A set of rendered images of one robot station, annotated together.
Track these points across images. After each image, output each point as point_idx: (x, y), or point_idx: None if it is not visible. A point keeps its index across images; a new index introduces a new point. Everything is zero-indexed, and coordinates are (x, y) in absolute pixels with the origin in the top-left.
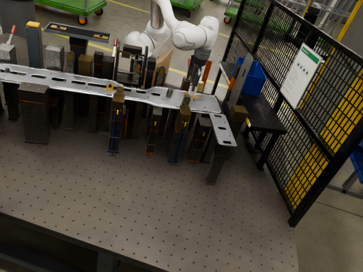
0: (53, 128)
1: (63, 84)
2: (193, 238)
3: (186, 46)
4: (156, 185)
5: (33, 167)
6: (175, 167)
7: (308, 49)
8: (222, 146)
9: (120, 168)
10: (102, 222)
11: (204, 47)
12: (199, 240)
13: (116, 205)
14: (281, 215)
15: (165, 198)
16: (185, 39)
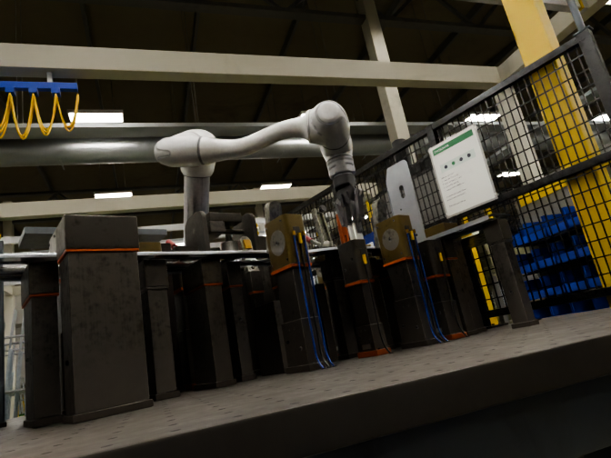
0: None
1: (138, 255)
2: None
3: (343, 117)
4: (479, 339)
5: (183, 407)
6: (452, 341)
7: (445, 143)
8: (498, 219)
9: (378, 359)
10: (538, 340)
11: (346, 152)
12: None
13: (492, 343)
14: None
15: (527, 331)
16: (337, 105)
